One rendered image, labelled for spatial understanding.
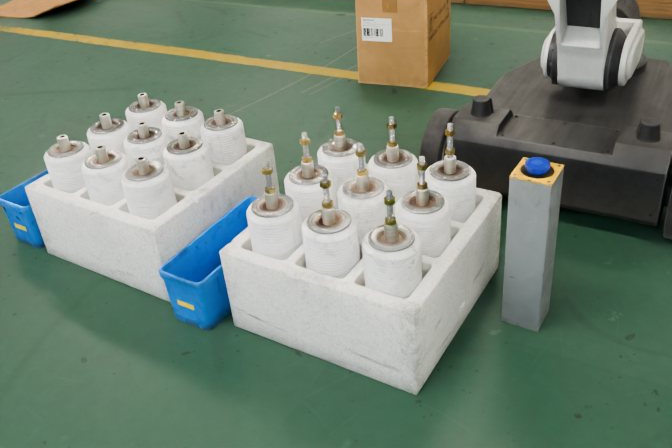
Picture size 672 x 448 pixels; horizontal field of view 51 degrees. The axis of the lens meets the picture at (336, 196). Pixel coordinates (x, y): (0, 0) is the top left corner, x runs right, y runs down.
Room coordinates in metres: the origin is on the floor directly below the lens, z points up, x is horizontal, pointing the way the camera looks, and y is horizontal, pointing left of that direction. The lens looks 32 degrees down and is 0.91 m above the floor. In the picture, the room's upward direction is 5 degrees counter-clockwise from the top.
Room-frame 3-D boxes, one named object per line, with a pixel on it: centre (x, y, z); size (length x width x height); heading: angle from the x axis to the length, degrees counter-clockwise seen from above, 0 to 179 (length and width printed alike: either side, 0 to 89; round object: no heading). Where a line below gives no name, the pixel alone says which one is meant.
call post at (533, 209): (0.99, -0.33, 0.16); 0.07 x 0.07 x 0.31; 56
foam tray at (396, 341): (1.09, -0.05, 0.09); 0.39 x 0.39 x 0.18; 56
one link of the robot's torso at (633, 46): (1.58, -0.64, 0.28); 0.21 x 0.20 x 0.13; 148
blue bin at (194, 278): (1.17, 0.23, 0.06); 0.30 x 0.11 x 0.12; 147
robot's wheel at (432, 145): (1.48, -0.27, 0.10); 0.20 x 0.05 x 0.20; 148
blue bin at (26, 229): (1.51, 0.65, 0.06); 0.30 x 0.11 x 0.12; 145
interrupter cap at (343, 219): (0.99, 0.02, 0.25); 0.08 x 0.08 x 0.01
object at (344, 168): (1.25, -0.02, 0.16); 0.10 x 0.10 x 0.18
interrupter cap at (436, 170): (1.12, -0.21, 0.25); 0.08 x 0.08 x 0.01
